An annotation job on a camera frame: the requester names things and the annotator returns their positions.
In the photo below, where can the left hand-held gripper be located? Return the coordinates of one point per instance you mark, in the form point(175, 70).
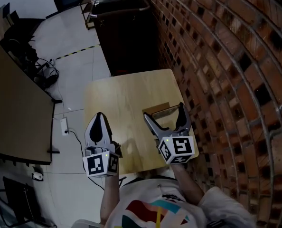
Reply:
point(96, 166)

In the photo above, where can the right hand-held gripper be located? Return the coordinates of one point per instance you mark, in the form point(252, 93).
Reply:
point(179, 148)

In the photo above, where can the person's right forearm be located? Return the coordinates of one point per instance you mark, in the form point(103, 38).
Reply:
point(188, 186)

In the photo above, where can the person's left forearm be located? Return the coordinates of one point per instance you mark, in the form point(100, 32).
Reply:
point(110, 198)

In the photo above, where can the white power strip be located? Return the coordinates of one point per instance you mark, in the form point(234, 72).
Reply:
point(64, 126)

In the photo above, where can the wooden table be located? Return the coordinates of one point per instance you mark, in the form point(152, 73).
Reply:
point(126, 98)

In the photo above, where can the white shirt with colourful print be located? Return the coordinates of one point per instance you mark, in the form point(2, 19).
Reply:
point(150, 193)

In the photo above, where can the white paper roll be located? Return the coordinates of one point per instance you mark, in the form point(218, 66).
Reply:
point(37, 176)

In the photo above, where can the large dark side table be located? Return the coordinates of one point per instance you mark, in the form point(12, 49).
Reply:
point(17, 108)

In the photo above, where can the grey box device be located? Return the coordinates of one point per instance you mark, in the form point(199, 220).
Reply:
point(86, 223)

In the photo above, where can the dark cabinet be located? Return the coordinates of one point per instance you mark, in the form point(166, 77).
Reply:
point(126, 39)

